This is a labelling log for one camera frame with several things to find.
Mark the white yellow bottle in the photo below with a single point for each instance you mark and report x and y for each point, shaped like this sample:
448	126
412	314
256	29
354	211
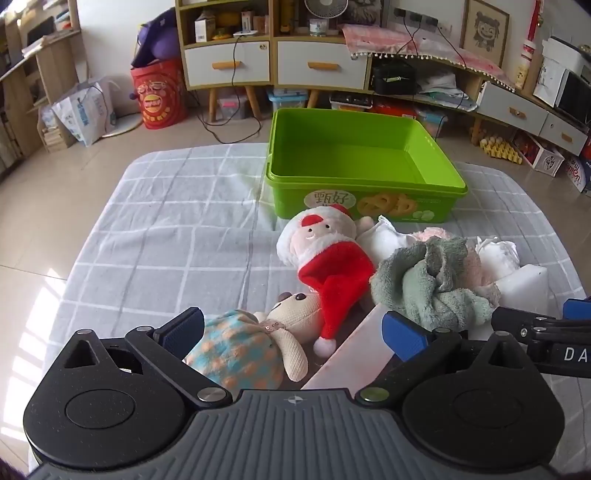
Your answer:
523	64

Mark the white paper bag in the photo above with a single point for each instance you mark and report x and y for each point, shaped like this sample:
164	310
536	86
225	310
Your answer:
85	115

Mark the bear doll checkered dress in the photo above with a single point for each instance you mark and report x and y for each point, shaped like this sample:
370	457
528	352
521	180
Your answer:
244	346

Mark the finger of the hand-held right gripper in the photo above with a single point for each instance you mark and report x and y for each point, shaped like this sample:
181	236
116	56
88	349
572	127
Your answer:
579	308
512	321

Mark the santa plush toy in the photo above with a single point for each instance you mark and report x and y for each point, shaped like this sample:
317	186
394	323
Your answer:
332	272

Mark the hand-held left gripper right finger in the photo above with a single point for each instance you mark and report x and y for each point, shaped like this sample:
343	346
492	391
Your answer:
406	337

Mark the green towel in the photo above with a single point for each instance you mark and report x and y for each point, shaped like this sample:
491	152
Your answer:
415	286

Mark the clear box pink label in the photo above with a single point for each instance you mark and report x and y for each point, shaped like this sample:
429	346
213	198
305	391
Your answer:
231	108

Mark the red white printed box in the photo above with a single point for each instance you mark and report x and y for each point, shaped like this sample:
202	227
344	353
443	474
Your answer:
540	154

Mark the white cloth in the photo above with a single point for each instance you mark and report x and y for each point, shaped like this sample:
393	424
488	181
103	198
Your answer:
501	258
383	242

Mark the white microwave oven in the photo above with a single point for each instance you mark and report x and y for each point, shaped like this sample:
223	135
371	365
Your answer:
568	83

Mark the purple plush toy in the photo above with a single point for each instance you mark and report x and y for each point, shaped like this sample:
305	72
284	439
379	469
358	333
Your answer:
159	41

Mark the white foam block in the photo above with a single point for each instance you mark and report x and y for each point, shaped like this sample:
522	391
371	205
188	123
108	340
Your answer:
364	341

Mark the low wooden drawer stand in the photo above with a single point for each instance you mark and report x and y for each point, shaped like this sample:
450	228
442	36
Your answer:
512	110

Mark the pink towel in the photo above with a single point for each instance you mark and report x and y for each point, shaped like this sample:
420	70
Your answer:
473	270

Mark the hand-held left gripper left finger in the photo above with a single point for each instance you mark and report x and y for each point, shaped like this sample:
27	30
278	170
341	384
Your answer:
180	333

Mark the pink fringed cloth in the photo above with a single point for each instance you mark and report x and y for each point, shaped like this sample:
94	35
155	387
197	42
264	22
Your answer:
392	41

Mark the red printed bag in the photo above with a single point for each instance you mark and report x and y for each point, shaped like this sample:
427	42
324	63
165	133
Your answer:
159	99

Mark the white desk fan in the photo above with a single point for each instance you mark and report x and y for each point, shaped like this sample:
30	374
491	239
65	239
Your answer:
325	14

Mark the wooden bookshelf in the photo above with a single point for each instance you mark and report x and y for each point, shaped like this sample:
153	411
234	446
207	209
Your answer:
32	92

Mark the wooden cabinet white drawers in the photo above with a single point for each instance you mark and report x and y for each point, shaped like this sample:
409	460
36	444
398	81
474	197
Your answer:
231	64

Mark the green plastic box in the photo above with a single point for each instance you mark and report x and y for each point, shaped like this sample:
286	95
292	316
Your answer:
346	152

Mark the black device box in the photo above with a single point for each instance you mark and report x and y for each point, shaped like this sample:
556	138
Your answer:
392	76

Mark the blue storage box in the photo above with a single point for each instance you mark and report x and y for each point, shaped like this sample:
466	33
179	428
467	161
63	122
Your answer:
287	99

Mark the framed cartoon picture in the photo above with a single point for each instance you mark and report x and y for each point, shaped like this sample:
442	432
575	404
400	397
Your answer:
484	30

